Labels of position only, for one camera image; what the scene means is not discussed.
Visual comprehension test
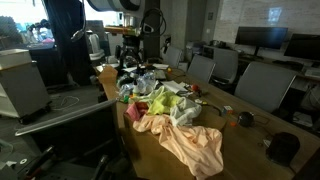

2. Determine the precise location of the white paper stack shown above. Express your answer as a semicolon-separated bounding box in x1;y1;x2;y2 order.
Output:
160;80;190;95

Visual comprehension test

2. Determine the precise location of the black cylinder speaker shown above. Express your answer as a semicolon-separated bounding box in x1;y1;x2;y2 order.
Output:
265;131;301;167

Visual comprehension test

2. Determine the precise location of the black round object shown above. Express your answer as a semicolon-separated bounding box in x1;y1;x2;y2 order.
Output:
236;111;256;128

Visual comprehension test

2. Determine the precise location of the white bottle yellow label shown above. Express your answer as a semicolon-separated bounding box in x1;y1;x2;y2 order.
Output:
132;79;141;97

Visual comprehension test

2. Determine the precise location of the grey office chair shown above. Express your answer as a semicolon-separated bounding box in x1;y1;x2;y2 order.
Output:
233;61;298;114
14;98;134;180
162;45;184;69
186;54;217;84
210;48;240;85

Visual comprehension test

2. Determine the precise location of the peach shirt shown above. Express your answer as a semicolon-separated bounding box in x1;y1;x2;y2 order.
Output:
132;113;225;180

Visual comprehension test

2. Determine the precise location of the wall whiteboard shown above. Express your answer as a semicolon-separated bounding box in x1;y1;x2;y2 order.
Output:
213;0;320;44

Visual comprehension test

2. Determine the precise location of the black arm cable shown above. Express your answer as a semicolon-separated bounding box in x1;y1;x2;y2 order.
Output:
139;7;168;38

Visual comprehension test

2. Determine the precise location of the pale green towel cloth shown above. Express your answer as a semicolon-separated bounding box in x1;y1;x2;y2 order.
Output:
130;85;168;105

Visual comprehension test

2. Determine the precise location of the white grey cabinet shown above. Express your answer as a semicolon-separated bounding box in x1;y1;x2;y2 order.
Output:
0;48;53;125

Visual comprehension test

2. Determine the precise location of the clear plastic bag pile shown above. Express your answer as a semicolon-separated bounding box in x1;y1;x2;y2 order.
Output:
117;70;158;98

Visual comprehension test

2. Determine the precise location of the bright yellow microfibre cloth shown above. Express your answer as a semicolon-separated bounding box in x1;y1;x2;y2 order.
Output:
146;90;184;116

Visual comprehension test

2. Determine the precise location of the white terry towel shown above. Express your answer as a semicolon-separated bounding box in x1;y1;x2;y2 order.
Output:
169;96;203;128

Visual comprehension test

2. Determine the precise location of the large black monitor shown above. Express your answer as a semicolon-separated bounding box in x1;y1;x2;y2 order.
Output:
234;26;289;58

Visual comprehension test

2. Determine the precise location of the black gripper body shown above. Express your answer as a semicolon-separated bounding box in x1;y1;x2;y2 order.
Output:
118;34;145;57

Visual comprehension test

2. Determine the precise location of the Rubik's cube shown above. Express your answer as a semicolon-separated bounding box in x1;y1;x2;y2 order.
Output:
222;105;234;116

